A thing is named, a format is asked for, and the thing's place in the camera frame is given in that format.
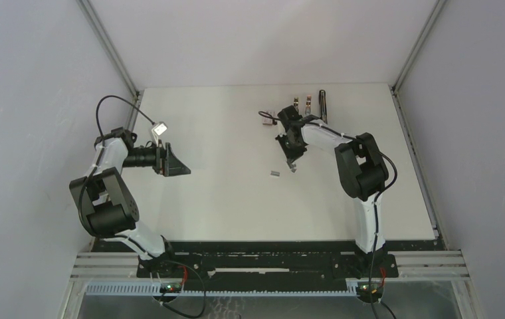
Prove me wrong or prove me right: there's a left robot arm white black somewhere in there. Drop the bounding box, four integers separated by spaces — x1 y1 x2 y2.
69 128 191 277

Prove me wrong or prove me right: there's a staple box red white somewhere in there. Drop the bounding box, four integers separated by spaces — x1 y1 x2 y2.
261 110 277 126

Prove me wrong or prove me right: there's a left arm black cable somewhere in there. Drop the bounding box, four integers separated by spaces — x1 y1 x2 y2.
78 95 157 239

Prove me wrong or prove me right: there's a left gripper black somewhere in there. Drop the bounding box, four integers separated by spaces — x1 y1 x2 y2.
122 140 190 177

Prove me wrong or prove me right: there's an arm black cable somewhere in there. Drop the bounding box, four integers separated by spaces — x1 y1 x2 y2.
258 110 399 304
78 95 157 239

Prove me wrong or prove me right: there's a white cable duct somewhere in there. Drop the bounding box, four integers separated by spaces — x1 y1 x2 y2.
85 282 357 297

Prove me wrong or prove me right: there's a pink and white stapler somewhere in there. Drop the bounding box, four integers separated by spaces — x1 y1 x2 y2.
304 95 312 116

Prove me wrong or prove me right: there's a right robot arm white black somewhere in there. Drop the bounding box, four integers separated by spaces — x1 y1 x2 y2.
270 106 397 276

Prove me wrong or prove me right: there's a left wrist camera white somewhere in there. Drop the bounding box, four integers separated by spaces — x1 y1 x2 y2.
150 122 167 146

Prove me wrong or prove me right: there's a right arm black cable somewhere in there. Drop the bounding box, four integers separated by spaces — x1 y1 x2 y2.
258 110 399 304

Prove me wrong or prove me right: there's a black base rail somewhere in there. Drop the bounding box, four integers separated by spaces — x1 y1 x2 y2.
136 241 399 291

